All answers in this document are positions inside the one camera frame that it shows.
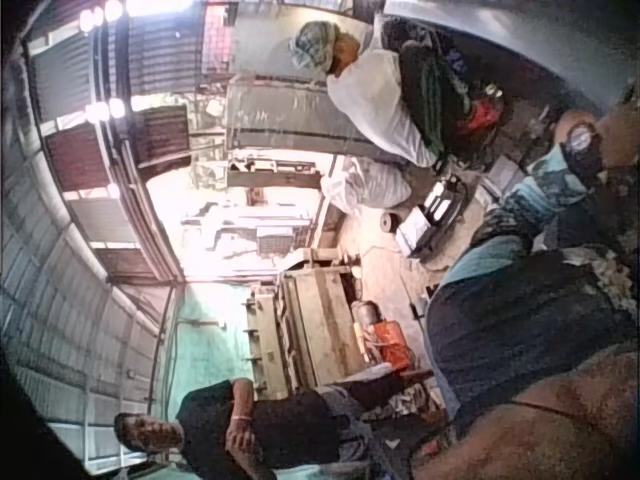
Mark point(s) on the person's left hand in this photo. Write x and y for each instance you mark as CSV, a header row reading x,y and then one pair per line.
x,y
621,142

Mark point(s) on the heap of dark bags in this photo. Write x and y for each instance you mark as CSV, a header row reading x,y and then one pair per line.
x,y
440,85

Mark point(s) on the grey metal cabinet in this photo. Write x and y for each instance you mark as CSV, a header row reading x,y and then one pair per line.
x,y
280,112

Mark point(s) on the orange electric motor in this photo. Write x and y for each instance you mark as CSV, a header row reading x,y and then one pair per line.
x,y
392,342

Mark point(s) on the white sack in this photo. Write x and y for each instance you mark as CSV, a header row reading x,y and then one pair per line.
x,y
362,182

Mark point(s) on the dark wristwatch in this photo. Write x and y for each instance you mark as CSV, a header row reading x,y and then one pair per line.
x,y
582,145

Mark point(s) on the black and white box device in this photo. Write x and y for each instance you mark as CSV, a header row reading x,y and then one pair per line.
x,y
435,205

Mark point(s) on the grey tape roll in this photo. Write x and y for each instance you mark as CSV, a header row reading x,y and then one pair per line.
x,y
388,221

